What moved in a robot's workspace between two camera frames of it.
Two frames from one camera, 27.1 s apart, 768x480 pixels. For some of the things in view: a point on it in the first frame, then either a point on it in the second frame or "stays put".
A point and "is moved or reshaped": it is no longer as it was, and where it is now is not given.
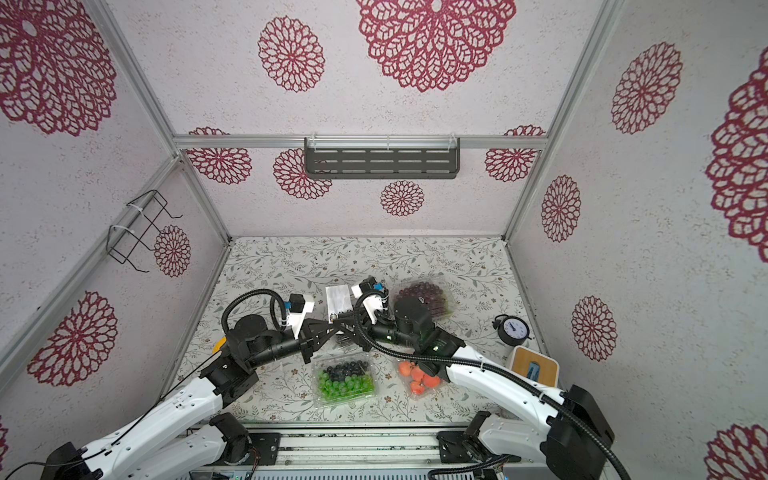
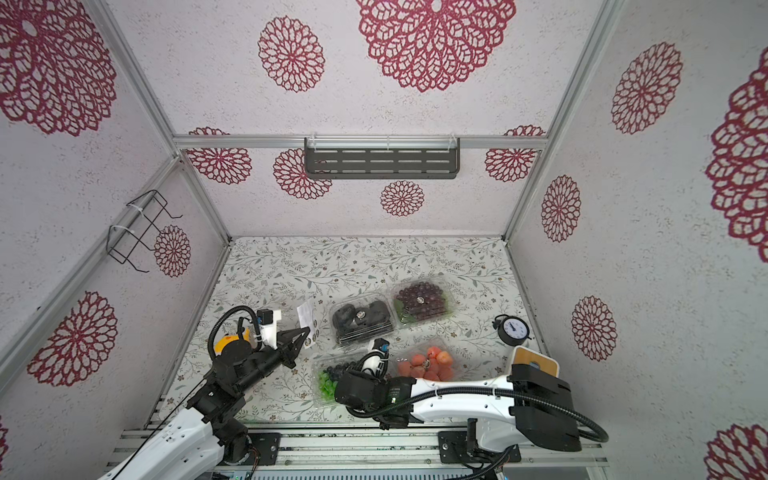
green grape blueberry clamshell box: x=344 y=378 stays put
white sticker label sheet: x=338 y=300 is moved or reshaped
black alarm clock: x=512 y=330 stays put
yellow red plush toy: x=219 y=344 stays put
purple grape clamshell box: x=439 y=297 stays put
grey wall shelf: x=382 y=157 stays put
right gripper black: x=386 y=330 to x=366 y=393
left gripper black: x=310 y=337 to x=288 y=349
